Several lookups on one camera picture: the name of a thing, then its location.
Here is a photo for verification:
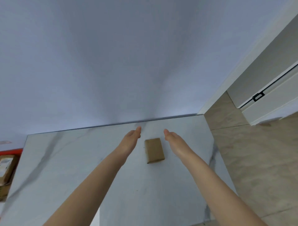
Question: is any person's right hand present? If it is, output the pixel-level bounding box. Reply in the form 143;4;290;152
164;129;198;163

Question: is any person's left hand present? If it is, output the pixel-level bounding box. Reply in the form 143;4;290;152
111;126;142;163

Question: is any small plain cardboard box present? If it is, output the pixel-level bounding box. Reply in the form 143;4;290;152
144;138;165;164

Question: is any red plastic basket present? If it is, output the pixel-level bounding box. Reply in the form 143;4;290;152
0;149;24;203

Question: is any tall parcel with 9777 sticker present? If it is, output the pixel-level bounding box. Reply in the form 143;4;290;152
0;155;20;187

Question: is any person's left forearm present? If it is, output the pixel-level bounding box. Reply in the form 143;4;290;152
43;152;131;226

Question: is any person's right forearm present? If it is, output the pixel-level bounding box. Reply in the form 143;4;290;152
184;152;268;226

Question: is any white door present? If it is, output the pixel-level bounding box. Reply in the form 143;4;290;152
240;63;298;126

